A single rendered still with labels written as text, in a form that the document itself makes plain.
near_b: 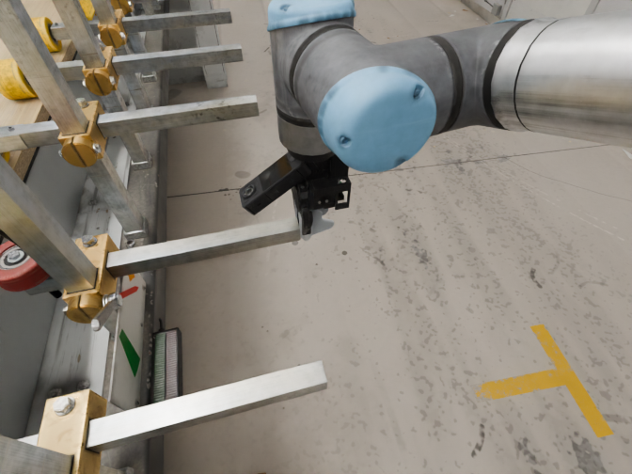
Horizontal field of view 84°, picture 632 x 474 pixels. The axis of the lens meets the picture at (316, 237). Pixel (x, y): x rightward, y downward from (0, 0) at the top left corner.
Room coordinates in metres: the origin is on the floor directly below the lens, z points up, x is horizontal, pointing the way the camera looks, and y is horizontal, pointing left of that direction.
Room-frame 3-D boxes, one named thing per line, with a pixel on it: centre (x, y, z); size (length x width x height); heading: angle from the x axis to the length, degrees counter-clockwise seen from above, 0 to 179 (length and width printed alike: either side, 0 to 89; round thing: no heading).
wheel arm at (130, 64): (0.82, 0.42, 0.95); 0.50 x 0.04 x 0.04; 105
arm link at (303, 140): (0.42, 0.01, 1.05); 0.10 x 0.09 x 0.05; 15
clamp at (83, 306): (0.30, 0.35, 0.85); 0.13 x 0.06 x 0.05; 15
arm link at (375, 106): (0.31, -0.05, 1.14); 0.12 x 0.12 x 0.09; 23
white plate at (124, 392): (0.26, 0.31, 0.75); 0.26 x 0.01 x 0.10; 15
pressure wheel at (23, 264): (0.30, 0.43, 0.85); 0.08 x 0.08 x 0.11
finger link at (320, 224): (0.40, 0.00, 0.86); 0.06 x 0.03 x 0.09; 105
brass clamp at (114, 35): (1.03, 0.54, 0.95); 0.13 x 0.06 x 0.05; 15
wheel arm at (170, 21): (1.06, 0.48, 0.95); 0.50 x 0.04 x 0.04; 105
